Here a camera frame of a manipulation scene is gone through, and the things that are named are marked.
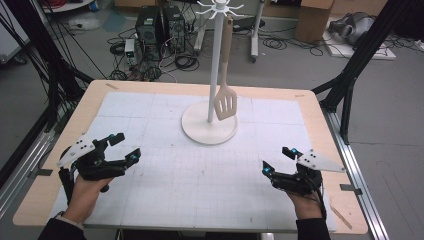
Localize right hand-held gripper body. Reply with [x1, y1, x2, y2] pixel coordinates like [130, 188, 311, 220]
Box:
[269, 148, 346, 197]

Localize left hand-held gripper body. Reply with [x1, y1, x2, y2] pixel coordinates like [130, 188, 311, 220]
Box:
[56, 133, 131, 204]

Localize white utensil rack stand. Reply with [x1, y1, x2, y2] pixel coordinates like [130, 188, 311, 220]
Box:
[180, 0, 246, 146]

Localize beige slotted spatula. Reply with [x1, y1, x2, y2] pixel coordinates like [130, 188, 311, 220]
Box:
[213, 14, 238, 122]

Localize person's right hand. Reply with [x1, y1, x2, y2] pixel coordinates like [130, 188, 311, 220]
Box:
[287, 191, 326, 221]

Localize person's left hand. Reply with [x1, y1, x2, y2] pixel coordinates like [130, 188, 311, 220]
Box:
[62, 174, 114, 225]

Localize white grid mat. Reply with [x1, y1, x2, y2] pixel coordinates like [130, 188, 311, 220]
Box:
[49, 91, 338, 233]

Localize small grey power supply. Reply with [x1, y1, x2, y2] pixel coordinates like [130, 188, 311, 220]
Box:
[124, 38, 137, 66]

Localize black computer tower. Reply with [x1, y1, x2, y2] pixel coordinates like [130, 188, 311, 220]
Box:
[163, 4, 186, 54]
[134, 6, 164, 61]

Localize white-legged wooden desk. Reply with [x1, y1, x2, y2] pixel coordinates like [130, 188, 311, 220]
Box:
[194, 0, 266, 63]

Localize white flat board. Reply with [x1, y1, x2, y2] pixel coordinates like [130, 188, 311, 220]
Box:
[323, 34, 398, 62]

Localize tall open cardboard box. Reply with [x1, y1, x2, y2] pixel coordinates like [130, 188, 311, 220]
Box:
[294, 0, 334, 44]

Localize aluminium rail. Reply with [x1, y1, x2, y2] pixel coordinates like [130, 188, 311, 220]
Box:
[321, 108, 391, 240]
[0, 128, 56, 219]

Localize black metal frame post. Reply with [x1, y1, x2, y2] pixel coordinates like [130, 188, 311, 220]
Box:
[0, 0, 96, 188]
[312, 0, 424, 145]

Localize coiled black floor cable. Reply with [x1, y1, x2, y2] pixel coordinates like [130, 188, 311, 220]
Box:
[262, 34, 325, 58]
[174, 54, 200, 72]

